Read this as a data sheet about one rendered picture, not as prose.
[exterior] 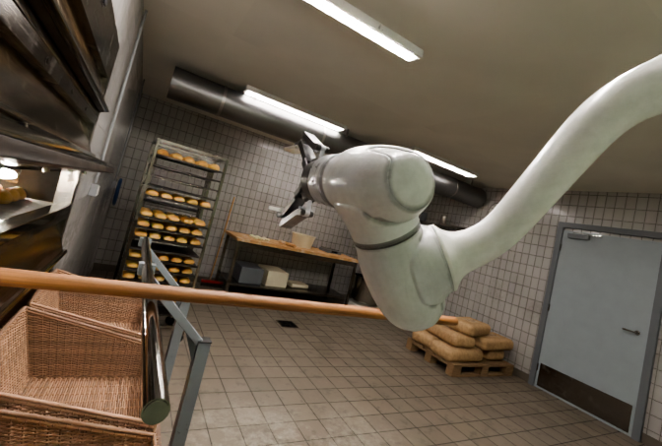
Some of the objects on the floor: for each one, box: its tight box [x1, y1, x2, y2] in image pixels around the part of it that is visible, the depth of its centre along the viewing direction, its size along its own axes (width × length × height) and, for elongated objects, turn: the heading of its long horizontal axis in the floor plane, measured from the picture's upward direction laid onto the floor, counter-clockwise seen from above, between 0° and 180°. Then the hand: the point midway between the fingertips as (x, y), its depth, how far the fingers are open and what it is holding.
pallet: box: [406, 337, 514, 377], centre depth 463 cm, size 120×80×14 cm, turn 12°
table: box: [215, 230, 359, 305], centre depth 574 cm, size 220×80×90 cm, turn 12°
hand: (284, 179), depth 76 cm, fingers open, 13 cm apart
